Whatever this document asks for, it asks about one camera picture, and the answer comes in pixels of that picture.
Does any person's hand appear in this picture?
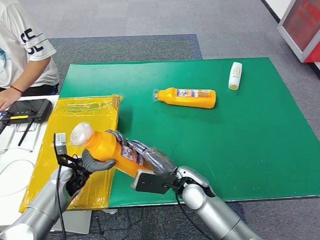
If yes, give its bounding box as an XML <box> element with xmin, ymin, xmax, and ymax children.
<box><xmin>0</xmin><ymin>87</ymin><xmax>23</xmax><ymax>112</ymax></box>

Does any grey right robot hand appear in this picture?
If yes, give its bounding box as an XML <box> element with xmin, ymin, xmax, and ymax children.
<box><xmin>125</xmin><ymin>139</ymin><xmax>178</xmax><ymax>177</ymax></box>

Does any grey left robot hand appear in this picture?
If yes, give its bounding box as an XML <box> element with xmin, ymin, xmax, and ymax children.
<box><xmin>80</xmin><ymin>129</ymin><xmax>128</xmax><ymax>174</ymax></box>

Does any orange detergent bottle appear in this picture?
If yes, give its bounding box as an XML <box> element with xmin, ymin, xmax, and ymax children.
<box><xmin>152</xmin><ymin>87</ymin><xmax>217</xmax><ymax>110</ymax></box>
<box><xmin>69</xmin><ymin>121</ymin><xmax>155</xmax><ymax>180</ymax></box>

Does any small white bottle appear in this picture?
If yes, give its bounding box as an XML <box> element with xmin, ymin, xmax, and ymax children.
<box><xmin>228</xmin><ymin>61</ymin><xmax>243</xmax><ymax>91</ymax></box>

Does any black remote controller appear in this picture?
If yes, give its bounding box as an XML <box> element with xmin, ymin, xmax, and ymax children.
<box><xmin>0</xmin><ymin>98</ymin><xmax>54</xmax><ymax>147</ymax></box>

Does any person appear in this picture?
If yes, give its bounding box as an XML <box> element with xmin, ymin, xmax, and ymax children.
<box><xmin>0</xmin><ymin>0</ymin><xmax>60</xmax><ymax>112</ymax></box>

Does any yellow plastic sheet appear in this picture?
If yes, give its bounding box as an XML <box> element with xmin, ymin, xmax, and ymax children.
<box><xmin>19</xmin><ymin>94</ymin><xmax>127</xmax><ymax>214</ymax></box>

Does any green table mat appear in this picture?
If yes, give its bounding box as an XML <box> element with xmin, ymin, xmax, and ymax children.
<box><xmin>59</xmin><ymin>57</ymin><xmax>320</xmax><ymax>208</ymax></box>

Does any red display stand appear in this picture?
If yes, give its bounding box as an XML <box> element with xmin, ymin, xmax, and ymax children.
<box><xmin>276</xmin><ymin>0</ymin><xmax>320</xmax><ymax>64</ymax></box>

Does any red string bracelet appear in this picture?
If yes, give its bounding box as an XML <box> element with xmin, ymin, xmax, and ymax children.
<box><xmin>10</xmin><ymin>85</ymin><xmax>25</xmax><ymax>96</ymax></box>

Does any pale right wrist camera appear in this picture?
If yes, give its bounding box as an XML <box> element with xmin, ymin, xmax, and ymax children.
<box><xmin>130</xmin><ymin>168</ymin><xmax>180</xmax><ymax>195</ymax></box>

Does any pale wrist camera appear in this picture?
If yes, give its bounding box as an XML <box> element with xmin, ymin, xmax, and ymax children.
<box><xmin>53</xmin><ymin>132</ymin><xmax>85</xmax><ymax>175</ymax></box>
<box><xmin>130</xmin><ymin>168</ymin><xmax>180</xmax><ymax>195</ymax></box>

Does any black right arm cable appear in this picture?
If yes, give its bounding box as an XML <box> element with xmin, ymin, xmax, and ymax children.
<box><xmin>174</xmin><ymin>192</ymin><xmax>213</xmax><ymax>240</ymax></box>

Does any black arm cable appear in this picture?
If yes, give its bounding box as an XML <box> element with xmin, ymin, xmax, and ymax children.
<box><xmin>56</xmin><ymin>164</ymin><xmax>67</xmax><ymax>240</ymax></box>
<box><xmin>174</xmin><ymin>192</ymin><xmax>213</xmax><ymax>240</ymax></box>

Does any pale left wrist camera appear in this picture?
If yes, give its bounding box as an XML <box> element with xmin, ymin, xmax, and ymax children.
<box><xmin>53</xmin><ymin>132</ymin><xmax>85</xmax><ymax>175</ymax></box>

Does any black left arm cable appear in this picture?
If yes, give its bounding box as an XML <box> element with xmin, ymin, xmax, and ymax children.
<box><xmin>56</xmin><ymin>164</ymin><xmax>67</xmax><ymax>240</ymax></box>

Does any thin white cable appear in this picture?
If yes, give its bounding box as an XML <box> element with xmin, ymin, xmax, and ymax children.
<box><xmin>0</xmin><ymin>147</ymin><xmax>35</xmax><ymax>198</ymax></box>

